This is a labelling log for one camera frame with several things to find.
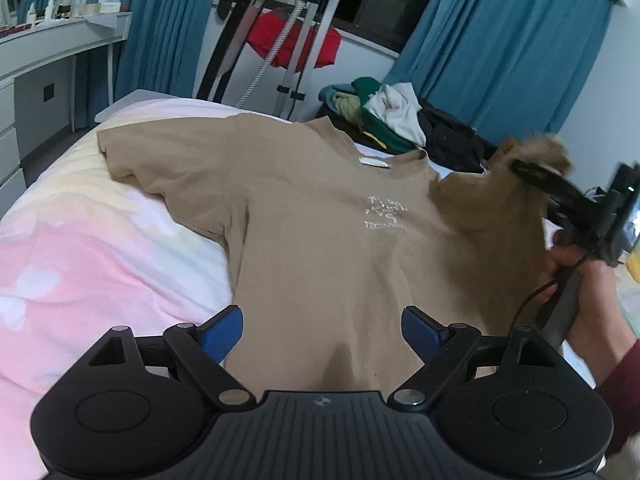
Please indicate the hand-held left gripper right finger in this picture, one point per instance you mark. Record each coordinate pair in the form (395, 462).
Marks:
(420, 332)

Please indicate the white box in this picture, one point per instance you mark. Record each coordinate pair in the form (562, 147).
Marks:
(110, 4)

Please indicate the person's right forearm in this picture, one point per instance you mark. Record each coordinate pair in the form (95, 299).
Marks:
(620, 395)

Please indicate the blue-grey garment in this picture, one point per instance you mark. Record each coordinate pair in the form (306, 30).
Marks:
(327, 92)

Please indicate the black jacket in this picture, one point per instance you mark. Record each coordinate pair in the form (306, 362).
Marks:
(450, 145)

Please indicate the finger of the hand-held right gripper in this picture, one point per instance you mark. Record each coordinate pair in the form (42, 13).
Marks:
(537, 176)

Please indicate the beige box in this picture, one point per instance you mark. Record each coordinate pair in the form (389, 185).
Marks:
(91, 9)

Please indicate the tan t-shirt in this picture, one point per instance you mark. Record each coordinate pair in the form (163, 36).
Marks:
(310, 260)

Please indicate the silver telescopic stand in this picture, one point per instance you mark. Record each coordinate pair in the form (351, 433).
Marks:
(312, 35)

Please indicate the white hoodie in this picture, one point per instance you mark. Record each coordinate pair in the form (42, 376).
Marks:
(400, 110)

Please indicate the small white bottle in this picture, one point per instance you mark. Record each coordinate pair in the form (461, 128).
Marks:
(51, 6)
(32, 14)

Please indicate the yellow-green garment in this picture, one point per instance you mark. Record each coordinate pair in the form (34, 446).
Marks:
(350, 105)

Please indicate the pastel duvet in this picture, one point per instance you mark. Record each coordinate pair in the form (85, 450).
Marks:
(100, 270)

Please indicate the green garment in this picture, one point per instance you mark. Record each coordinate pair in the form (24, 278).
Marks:
(367, 85)

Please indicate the grey mattress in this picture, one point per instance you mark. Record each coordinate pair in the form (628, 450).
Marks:
(145, 97)

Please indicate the white dressing table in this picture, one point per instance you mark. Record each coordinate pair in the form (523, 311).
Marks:
(35, 45)

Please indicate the white paper sheet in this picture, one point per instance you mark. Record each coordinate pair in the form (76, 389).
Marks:
(107, 19)

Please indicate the dark window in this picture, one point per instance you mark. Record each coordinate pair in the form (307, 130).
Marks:
(395, 0)

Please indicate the person's right hand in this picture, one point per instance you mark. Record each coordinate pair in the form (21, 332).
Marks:
(595, 295)

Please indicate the red garment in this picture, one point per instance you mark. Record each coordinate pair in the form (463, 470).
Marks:
(272, 30)

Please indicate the blue curtain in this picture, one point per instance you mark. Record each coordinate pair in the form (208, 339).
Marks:
(165, 25)
(500, 45)

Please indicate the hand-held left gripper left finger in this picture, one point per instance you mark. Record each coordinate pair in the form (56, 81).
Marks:
(225, 332)

